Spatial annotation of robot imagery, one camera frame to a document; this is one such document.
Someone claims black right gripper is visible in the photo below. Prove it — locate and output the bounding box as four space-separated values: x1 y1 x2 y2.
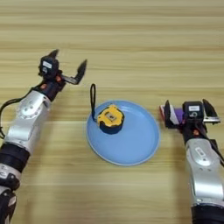
163 98 221 145

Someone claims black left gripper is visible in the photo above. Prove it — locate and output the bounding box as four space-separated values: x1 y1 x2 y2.
38 48 88 102

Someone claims yellow black tape measure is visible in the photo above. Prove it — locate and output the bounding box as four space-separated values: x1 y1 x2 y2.
89 83 126 136

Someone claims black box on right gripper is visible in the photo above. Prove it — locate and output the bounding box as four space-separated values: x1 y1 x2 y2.
182 101 206 119

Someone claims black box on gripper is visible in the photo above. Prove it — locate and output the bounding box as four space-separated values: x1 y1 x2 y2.
182 101 206 119
38 55 61 81

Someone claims purple flat rectangular block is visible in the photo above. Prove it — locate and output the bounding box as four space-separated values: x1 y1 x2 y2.
172 108 186 124

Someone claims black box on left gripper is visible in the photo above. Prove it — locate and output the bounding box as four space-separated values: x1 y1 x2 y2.
38 55 61 81

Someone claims light blue round plate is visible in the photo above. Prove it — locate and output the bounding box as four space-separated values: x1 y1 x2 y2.
85 100 161 167

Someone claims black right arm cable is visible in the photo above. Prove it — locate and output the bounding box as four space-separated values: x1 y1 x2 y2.
208 138 224 168

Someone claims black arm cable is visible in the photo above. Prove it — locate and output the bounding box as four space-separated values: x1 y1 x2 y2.
0 87 35 140
208 138 224 168

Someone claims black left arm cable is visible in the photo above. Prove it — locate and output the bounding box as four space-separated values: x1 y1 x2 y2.
0 87 35 140

